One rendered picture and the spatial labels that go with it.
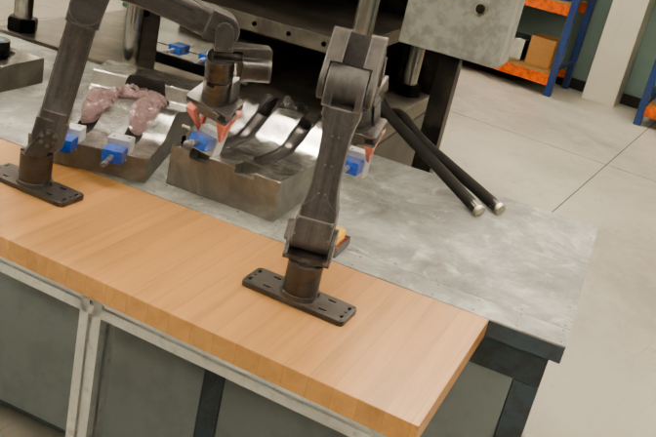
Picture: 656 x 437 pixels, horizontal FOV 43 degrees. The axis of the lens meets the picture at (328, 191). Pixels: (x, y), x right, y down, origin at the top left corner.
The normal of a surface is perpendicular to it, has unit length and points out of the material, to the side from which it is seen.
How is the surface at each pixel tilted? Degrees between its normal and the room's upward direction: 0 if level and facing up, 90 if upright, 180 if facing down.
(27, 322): 90
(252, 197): 90
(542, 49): 90
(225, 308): 0
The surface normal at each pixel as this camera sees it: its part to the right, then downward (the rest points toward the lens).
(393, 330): 0.21, -0.91
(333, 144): -0.15, 0.27
